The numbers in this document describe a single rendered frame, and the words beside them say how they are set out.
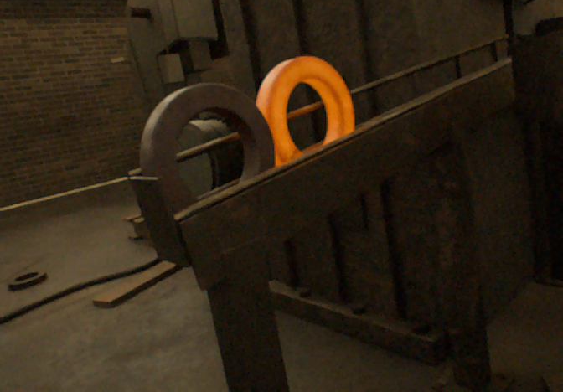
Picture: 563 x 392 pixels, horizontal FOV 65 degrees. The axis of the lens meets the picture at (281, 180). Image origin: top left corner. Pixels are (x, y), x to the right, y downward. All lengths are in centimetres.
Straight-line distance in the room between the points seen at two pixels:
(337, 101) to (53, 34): 640
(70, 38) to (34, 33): 44
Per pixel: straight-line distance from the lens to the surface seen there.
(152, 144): 51
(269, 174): 58
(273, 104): 62
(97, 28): 719
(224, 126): 203
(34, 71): 681
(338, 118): 72
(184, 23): 535
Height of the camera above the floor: 69
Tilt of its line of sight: 10 degrees down
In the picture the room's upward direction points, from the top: 10 degrees counter-clockwise
